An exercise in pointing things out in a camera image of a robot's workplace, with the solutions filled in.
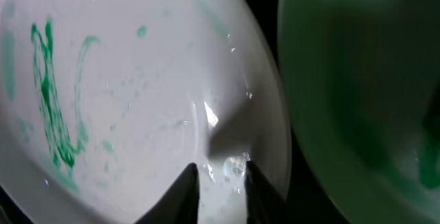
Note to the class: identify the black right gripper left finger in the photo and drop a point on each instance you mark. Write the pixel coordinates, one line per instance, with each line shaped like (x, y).
(180, 203)

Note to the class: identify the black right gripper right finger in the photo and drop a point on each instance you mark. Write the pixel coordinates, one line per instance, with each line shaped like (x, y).
(264, 204)

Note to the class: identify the white plate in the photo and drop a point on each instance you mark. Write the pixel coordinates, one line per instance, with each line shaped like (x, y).
(105, 102)

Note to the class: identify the mint green plate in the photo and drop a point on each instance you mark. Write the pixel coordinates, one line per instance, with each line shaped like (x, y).
(361, 78)

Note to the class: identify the round black tray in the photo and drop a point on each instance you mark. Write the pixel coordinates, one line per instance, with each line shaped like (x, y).
(306, 202)

